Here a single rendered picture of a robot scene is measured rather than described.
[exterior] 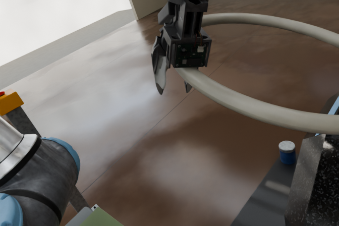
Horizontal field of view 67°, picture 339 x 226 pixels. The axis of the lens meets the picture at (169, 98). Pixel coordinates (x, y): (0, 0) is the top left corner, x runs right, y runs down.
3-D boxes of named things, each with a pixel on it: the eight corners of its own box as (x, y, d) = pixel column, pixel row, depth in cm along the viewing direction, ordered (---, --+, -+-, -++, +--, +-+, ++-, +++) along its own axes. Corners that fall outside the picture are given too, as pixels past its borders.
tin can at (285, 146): (298, 156, 177) (297, 142, 171) (293, 166, 171) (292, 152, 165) (283, 152, 184) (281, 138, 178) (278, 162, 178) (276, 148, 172)
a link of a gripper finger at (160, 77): (151, 105, 50) (165, 64, 45) (147, 89, 55) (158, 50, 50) (166, 107, 51) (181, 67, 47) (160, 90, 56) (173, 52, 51)
